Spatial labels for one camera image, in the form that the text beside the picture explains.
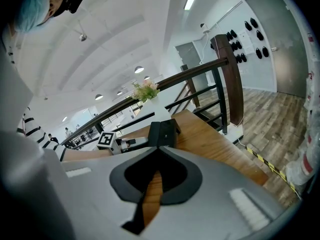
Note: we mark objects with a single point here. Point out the blue face mask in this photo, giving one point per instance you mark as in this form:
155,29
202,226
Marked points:
32,9

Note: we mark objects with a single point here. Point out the row of black shoes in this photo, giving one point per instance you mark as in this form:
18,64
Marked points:
259,35

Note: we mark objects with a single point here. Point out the yellow black hazard tape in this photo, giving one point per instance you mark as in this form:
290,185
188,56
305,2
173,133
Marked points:
272,169

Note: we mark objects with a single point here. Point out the slim dark wooden post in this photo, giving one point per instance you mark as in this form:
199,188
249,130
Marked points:
193,94

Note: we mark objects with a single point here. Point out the grey back door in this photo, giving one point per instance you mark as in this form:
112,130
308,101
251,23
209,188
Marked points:
193,56

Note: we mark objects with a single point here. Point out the black metal railing bars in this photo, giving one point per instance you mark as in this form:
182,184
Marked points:
222,104

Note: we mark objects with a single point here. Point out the plastic bag with red print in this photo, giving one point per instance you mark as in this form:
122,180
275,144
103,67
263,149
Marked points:
300,166

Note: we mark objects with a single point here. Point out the person's left forearm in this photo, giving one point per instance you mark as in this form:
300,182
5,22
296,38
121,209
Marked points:
85,155

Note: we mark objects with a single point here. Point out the thick dark wooden newel post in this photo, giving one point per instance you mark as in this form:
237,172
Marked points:
232,84

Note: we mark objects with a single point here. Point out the dome pendant lamp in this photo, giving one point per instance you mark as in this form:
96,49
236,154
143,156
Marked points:
99,97
146,77
139,69
119,93

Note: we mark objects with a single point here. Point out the white vase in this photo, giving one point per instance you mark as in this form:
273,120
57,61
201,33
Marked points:
160,110

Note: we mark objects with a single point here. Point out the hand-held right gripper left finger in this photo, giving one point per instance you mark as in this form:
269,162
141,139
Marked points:
100,189

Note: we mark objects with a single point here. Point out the plastic-wrapped white stack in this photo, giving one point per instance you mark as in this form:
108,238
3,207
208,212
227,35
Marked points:
312,96

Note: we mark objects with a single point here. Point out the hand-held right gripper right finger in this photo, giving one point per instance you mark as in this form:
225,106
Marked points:
212,204

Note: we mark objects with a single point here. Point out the flat ceiling light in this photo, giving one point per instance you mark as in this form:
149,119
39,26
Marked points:
64,119

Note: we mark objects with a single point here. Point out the black head-worn camera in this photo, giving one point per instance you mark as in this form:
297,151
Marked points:
76,2

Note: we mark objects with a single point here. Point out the white paper sheet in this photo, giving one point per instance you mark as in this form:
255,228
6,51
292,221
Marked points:
247,42

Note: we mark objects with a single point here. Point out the striped shirt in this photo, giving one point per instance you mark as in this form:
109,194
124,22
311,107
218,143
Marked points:
32,131

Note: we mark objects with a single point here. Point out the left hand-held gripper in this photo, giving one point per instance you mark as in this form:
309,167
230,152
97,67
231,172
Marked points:
106,140

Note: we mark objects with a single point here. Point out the large grey door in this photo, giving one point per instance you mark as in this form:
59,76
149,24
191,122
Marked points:
282,34

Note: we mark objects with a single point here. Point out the ceiling-mounted round device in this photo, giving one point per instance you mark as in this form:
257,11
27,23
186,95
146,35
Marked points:
83,37

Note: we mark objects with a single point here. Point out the black box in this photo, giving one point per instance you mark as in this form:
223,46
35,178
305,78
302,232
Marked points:
166,141
165,125

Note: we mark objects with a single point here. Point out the dark wooden handrail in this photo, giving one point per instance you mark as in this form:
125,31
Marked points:
200,71

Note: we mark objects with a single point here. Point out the white security camera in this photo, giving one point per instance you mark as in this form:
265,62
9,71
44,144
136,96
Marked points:
205,28

